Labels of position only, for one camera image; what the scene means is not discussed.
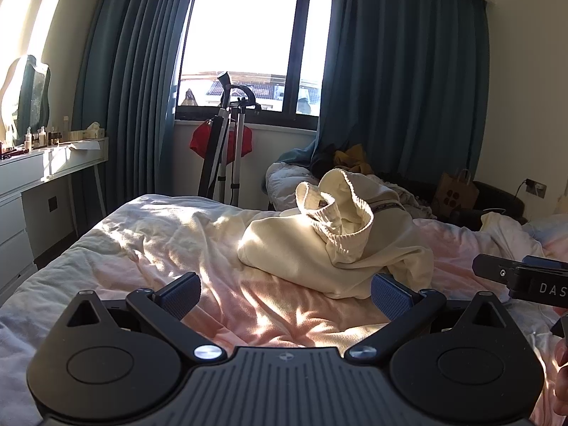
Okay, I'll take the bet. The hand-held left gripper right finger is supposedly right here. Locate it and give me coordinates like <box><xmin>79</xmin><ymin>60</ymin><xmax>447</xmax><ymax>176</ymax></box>
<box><xmin>345</xmin><ymin>272</ymin><xmax>507</xmax><ymax>361</ymax></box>

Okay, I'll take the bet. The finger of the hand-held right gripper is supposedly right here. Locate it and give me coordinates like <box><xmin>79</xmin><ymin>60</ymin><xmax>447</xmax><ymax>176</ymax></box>
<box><xmin>471</xmin><ymin>254</ymin><xmax>525</xmax><ymax>283</ymax></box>

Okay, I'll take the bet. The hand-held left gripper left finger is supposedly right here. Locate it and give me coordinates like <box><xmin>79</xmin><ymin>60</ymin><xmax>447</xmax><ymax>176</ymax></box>
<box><xmin>66</xmin><ymin>272</ymin><xmax>225</xmax><ymax>361</ymax></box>

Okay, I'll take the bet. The person's right hand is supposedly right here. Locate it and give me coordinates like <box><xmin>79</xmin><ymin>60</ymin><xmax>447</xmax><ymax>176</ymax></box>
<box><xmin>552</xmin><ymin>336</ymin><xmax>568</xmax><ymax>414</ymax></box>

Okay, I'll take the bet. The pale pillow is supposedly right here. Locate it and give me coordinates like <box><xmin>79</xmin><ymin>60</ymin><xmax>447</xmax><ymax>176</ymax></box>
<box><xmin>480</xmin><ymin>211</ymin><xmax>568</xmax><ymax>259</ymax></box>

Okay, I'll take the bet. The pink and white bed blanket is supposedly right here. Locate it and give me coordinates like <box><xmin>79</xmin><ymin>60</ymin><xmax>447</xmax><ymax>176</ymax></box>
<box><xmin>0</xmin><ymin>193</ymin><xmax>568</xmax><ymax>426</ymax></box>

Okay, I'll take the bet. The black seat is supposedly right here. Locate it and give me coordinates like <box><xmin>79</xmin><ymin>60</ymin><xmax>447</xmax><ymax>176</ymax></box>
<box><xmin>452</xmin><ymin>180</ymin><xmax>529</xmax><ymax>231</ymax></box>

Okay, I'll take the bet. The brown paper bag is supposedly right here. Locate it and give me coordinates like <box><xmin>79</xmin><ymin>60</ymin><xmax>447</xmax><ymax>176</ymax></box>
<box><xmin>432</xmin><ymin>169</ymin><xmax>480</xmax><ymax>212</ymax></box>

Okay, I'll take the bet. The white printed cloth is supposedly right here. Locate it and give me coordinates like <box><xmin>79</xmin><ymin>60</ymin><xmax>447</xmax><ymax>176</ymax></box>
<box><xmin>367</xmin><ymin>173</ymin><xmax>427</xmax><ymax>219</ymax></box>

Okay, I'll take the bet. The yellow cloth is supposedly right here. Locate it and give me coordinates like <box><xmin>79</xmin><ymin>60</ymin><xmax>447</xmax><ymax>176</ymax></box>
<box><xmin>334</xmin><ymin>144</ymin><xmax>374</xmax><ymax>175</ymax></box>

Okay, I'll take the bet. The dark cloth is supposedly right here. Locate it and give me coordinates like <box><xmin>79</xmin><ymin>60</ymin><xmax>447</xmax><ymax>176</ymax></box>
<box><xmin>310</xmin><ymin>142</ymin><xmax>352</xmax><ymax>179</ymax></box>

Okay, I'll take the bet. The crumpled white duvet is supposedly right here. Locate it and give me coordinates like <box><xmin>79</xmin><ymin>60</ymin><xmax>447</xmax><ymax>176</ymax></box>
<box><xmin>265</xmin><ymin>160</ymin><xmax>321</xmax><ymax>214</ymax></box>

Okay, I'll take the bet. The red cloth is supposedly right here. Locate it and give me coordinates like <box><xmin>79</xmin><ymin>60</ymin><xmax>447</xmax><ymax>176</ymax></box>
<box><xmin>189</xmin><ymin>120</ymin><xmax>254</xmax><ymax>163</ymax></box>

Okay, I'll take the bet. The white paper sheet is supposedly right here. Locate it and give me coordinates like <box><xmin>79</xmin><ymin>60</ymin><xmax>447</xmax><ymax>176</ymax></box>
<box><xmin>66</xmin><ymin>139</ymin><xmax>104</xmax><ymax>152</ymax></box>

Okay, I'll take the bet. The white dresser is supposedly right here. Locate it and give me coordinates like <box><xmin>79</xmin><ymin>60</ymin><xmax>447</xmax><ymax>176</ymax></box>
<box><xmin>0</xmin><ymin>137</ymin><xmax>110</xmax><ymax>308</ymax></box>

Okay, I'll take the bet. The tissue box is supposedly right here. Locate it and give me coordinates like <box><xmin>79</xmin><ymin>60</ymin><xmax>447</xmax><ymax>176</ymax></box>
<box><xmin>66</xmin><ymin>122</ymin><xmax>106</xmax><ymax>143</ymax></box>

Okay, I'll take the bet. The blue curtain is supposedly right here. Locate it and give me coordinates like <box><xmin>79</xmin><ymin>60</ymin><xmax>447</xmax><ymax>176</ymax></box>
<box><xmin>316</xmin><ymin>0</ymin><xmax>490</xmax><ymax>187</ymax></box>
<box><xmin>72</xmin><ymin>0</ymin><xmax>206</xmax><ymax>214</ymax></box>

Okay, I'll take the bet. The black framed window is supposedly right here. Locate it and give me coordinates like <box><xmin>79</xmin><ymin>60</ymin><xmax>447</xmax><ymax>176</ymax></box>
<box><xmin>174</xmin><ymin>0</ymin><xmax>334</xmax><ymax>130</ymax></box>

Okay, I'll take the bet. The wavy frame mirror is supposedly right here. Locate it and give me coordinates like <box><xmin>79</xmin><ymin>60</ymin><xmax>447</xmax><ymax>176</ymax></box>
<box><xmin>0</xmin><ymin>54</ymin><xmax>53</xmax><ymax>148</ymax></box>

